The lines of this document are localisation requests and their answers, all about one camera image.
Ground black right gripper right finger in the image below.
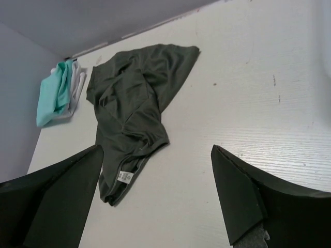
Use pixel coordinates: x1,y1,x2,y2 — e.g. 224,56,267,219
211,145,330,247

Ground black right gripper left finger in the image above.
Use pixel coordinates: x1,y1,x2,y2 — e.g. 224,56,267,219
1,145,104,247

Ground dark grey t-shirt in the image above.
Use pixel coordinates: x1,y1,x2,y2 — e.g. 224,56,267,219
86,44,200,206

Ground folded mint green t-shirt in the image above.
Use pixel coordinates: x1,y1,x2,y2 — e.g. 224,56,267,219
36,59,73,128

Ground folded white t-shirt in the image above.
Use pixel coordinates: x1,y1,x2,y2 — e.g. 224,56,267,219
53,60,86,120

